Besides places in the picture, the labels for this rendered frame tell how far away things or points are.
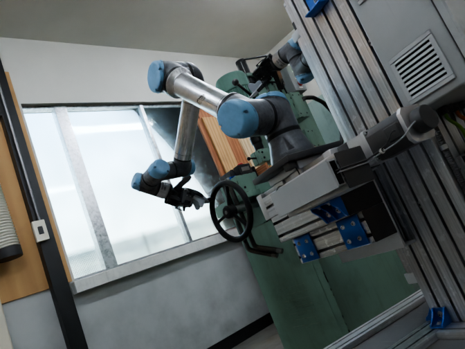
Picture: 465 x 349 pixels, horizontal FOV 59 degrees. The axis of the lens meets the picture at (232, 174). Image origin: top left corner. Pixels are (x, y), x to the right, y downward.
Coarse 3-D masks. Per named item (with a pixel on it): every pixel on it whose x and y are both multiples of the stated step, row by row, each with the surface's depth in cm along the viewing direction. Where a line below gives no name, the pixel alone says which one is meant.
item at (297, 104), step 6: (288, 96) 216; (294, 96) 217; (300, 96) 220; (294, 102) 215; (300, 102) 218; (294, 108) 214; (300, 108) 216; (306, 108) 219; (294, 114) 215; (300, 114) 214; (306, 114) 216; (300, 120) 220
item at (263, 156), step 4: (264, 148) 212; (268, 148) 213; (256, 152) 209; (260, 152) 208; (264, 152) 210; (268, 152) 212; (252, 156) 212; (256, 156) 210; (260, 156) 208; (264, 156) 208; (268, 156) 211; (256, 160) 210; (260, 160) 208; (264, 160) 208; (268, 160) 210; (256, 164) 211; (260, 164) 211
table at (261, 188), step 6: (258, 186) 196; (264, 186) 193; (270, 186) 190; (246, 192) 190; (252, 192) 192; (258, 192) 194; (264, 192) 194; (240, 198) 192; (252, 198) 198; (222, 204) 219; (234, 204) 197; (216, 210) 224; (222, 210) 219
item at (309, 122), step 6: (270, 84) 226; (270, 90) 226; (276, 90) 224; (282, 90) 227; (306, 102) 235; (306, 120) 228; (312, 120) 232; (300, 126) 224; (306, 126) 226; (312, 126) 230; (318, 132) 231; (318, 138) 228; (324, 144) 229
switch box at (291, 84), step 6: (288, 66) 228; (282, 72) 229; (288, 72) 226; (288, 78) 227; (294, 78) 227; (288, 84) 228; (294, 84) 225; (288, 90) 228; (294, 90) 225; (300, 90) 227; (306, 90) 230
